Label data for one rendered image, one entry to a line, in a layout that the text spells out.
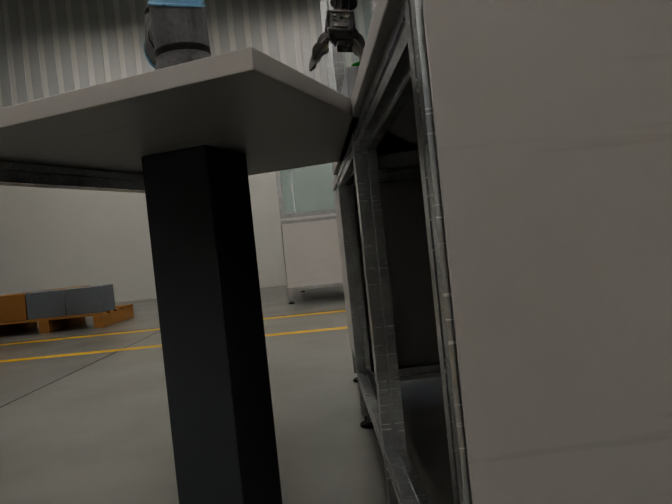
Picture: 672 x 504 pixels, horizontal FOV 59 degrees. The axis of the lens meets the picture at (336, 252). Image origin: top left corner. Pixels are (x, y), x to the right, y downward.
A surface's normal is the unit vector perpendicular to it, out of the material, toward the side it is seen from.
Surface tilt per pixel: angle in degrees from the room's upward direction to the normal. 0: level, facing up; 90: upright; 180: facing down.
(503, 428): 90
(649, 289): 90
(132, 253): 90
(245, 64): 90
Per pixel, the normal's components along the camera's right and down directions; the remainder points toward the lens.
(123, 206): -0.03, 0.02
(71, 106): -0.36, 0.06
